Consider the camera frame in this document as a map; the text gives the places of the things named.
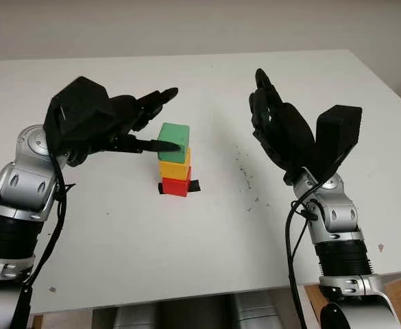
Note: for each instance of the green wooden block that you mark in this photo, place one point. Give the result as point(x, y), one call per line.
point(174, 133)

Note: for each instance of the yellow wooden block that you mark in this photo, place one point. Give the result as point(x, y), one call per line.
point(172, 169)

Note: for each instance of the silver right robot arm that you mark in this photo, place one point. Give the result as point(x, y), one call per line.
point(334, 216)

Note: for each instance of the red wooden block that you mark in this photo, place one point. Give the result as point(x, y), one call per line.
point(174, 188)

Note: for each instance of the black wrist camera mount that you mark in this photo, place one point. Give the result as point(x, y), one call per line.
point(80, 109)
point(340, 137)

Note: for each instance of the grey right robot leg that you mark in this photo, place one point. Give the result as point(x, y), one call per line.
point(258, 310)

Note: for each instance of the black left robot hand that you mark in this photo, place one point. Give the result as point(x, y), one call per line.
point(124, 116)

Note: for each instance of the black tape strip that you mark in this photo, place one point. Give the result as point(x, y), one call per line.
point(195, 185)

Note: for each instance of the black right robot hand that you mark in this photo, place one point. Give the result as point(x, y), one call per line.
point(284, 137)

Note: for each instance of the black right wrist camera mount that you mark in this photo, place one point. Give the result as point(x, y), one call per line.
point(340, 137)

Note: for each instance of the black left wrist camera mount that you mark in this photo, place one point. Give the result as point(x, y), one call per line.
point(80, 109)

